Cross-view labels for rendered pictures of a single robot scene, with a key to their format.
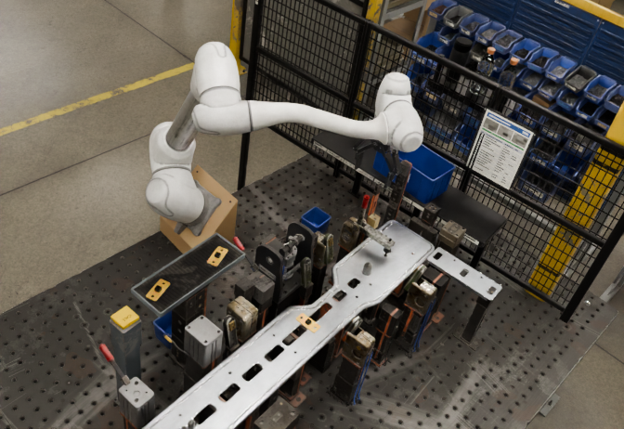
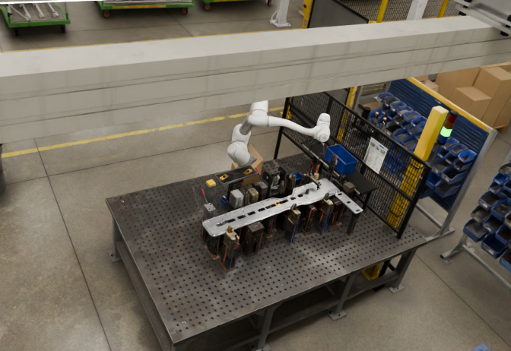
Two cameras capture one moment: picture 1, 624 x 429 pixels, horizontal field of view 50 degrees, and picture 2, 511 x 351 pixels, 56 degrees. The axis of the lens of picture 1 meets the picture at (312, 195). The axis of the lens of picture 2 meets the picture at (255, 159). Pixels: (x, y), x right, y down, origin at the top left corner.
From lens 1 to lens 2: 2.09 m
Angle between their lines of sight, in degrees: 14
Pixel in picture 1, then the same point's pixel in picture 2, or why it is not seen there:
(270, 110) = (275, 120)
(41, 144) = (188, 134)
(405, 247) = (327, 188)
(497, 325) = (365, 232)
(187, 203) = (242, 156)
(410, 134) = (322, 134)
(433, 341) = (333, 231)
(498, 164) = (374, 162)
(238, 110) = (264, 118)
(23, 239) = (173, 172)
